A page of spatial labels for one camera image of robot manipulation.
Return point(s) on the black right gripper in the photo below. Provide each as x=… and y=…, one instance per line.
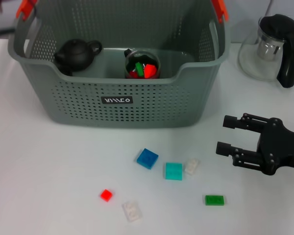
x=275, y=147

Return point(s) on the bright red slope brick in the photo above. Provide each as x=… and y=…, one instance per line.
x=150, y=71

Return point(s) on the green translucent stepped brick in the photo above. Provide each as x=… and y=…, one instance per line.
x=139, y=68

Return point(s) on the dark red long brick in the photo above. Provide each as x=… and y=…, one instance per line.
x=133, y=74

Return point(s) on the grey perforated storage basket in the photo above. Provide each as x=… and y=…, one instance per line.
x=149, y=107

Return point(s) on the black clay teacup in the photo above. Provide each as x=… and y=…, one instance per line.
x=66, y=71

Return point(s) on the white two-stud brick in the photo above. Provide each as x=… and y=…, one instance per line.
x=192, y=166
x=131, y=211

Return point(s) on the green two-stud brick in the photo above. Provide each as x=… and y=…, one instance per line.
x=214, y=200

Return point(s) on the teal square brick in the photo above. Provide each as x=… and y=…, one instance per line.
x=173, y=171

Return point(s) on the blue square brick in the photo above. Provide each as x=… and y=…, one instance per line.
x=147, y=158

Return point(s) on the small red square brick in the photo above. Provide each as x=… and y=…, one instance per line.
x=106, y=195

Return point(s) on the black clay teapot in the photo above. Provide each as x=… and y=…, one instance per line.
x=76, y=52

